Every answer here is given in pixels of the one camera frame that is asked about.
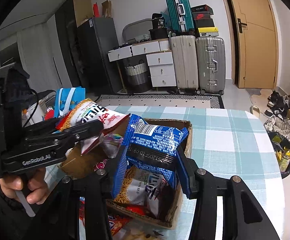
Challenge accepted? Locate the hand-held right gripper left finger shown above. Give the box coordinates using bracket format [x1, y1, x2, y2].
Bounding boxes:
[35, 168, 118, 240]

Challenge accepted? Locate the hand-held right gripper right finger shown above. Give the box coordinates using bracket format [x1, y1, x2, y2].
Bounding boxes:
[176, 150, 281, 240]

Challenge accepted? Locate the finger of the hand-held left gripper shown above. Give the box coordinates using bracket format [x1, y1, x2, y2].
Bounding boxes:
[26, 119, 104, 151]
[22, 118, 66, 138]

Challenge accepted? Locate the white red snack packet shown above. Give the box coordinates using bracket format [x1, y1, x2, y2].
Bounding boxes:
[57, 98, 131, 155]

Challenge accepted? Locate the purple gummy snack packet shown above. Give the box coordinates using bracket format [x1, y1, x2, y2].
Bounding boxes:
[101, 132, 124, 159]

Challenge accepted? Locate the brown cardboard box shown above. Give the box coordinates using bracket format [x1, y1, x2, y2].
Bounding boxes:
[59, 118, 193, 230]

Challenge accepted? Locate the pile of mixed snack packets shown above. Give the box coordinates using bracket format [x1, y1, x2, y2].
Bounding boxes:
[79, 197, 166, 240]

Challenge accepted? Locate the white noodle snack packet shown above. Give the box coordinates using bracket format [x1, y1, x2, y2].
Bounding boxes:
[114, 166, 178, 218]

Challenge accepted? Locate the blue snack packet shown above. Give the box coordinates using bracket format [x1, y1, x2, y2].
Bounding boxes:
[111, 114, 189, 198]

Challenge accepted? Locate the person's left forearm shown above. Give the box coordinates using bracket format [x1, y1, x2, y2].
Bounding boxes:
[0, 180, 48, 240]

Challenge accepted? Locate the person's left hand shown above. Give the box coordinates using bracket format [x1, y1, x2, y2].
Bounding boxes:
[0, 167, 50, 205]

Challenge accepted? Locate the white jug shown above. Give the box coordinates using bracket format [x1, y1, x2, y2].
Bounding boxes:
[22, 102, 45, 127]

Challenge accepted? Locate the red pouch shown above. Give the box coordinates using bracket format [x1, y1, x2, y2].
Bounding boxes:
[44, 106, 56, 120]

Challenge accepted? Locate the blue cartoon tote bag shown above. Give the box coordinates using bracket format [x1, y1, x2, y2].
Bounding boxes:
[54, 87, 86, 118]

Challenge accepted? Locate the woven laundry basket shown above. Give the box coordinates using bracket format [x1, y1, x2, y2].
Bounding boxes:
[123, 59, 152, 93]

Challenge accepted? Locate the grey refrigerator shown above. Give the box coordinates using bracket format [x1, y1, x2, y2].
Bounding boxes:
[76, 17, 122, 94]

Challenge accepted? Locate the black wardrobe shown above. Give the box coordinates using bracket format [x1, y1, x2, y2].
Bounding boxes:
[55, 0, 89, 90]

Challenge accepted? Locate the white vanity desk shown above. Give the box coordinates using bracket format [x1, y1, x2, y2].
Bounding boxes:
[107, 38, 171, 62]

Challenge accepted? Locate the beige slipper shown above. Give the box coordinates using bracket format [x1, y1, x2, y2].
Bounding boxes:
[249, 105, 261, 118]

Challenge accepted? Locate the white drawer unit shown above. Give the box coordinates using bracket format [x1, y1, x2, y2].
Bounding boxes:
[146, 51, 177, 88]

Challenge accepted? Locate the black trash bin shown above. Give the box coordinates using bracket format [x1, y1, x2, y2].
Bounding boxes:
[267, 131, 290, 180]

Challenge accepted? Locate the grey arched mirror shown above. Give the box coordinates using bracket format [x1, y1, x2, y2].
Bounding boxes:
[122, 18, 153, 42]

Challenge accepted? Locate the beige hide mat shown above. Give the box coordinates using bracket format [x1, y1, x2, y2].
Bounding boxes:
[245, 87, 276, 103]

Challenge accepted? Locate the heap of loose shoes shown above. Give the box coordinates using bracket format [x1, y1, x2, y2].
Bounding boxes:
[263, 89, 290, 144]

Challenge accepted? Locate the beige suitcase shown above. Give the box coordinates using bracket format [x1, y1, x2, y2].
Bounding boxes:
[170, 34, 200, 94]

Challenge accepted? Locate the silver suitcase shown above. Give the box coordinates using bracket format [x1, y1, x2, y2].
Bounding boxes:
[195, 36, 226, 95]

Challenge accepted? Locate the tall open cardboard carton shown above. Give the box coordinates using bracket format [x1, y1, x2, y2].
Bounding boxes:
[72, 0, 93, 27]

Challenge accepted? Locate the brown paper bag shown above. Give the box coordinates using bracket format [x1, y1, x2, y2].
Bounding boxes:
[101, 0, 112, 18]

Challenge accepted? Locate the black printed bag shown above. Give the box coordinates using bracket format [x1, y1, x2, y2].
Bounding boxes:
[151, 13, 166, 30]

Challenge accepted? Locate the yellow and black shoebox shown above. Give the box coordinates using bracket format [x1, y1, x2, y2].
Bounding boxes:
[196, 27, 219, 38]

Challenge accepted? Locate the teal suitcase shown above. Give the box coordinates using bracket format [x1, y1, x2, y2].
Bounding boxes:
[164, 0, 195, 33]

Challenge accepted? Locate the plain black shoebox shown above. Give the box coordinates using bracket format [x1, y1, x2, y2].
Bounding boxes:
[194, 19, 215, 29]

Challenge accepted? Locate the wooden door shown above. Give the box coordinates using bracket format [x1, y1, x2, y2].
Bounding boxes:
[222, 0, 280, 89]

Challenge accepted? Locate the black shoebox with red logo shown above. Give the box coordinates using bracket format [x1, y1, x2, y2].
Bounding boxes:
[193, 14, 214, 22]

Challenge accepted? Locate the black cable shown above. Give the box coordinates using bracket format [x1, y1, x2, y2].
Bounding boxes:
[21, 87, 39, 128]

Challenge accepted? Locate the black door handle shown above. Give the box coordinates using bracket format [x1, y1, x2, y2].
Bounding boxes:
[237, 18, 248, 33]

